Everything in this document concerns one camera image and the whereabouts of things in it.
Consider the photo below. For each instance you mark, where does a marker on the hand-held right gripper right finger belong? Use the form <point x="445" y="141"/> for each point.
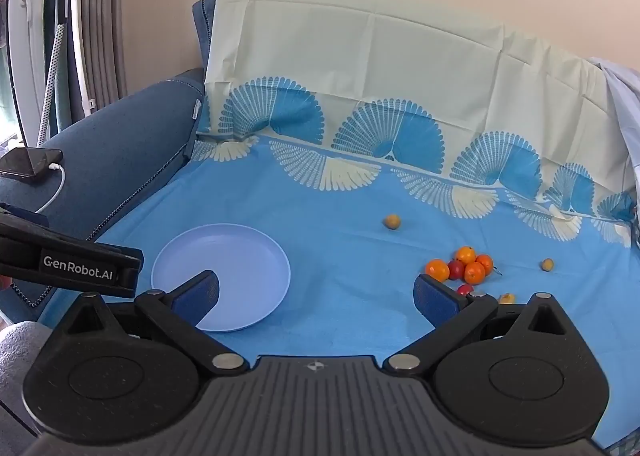
<point x="434" y="301"/>

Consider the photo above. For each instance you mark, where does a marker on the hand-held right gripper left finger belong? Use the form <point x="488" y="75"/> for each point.
<point x="200" y="295"/>

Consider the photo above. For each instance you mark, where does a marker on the orange mandarin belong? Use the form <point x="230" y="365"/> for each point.
<point x="485" y="263"/>
<point x="465" y="254"/>
<point x="437" y="270"/>
<point x="474" y="273"/>

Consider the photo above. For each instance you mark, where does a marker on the small red fruit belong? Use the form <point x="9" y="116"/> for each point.
<point x="455" y="269"/>
<point x="465" y="289"/>

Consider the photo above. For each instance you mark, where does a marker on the light purple round plate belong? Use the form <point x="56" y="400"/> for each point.
<point x="235" y="256"/>

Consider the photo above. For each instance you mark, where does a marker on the small yellow fruit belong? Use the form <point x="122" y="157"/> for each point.
<point x="547" y="264"/>
<point x="392" y="221"/>
<point x="507" y="298"/>

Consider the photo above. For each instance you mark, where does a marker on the blue fan-print bedsheet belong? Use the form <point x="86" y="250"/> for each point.
<point x="350" y="246"/>

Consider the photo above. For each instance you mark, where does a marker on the black smartphone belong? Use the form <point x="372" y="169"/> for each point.
<point x="27" y="162"/>

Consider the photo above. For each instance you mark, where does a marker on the blue fabric sofa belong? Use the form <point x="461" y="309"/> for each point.
<point x="125" y="146"/>

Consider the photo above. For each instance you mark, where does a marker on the white steamer pole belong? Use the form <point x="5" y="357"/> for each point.
<point x="77" y="36"/>

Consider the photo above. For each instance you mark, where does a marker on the pale blue cloth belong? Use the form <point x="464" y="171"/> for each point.
<point x="627" y="101"/>

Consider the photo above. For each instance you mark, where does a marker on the white window frame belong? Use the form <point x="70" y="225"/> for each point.
<point x="25" y="36"/>

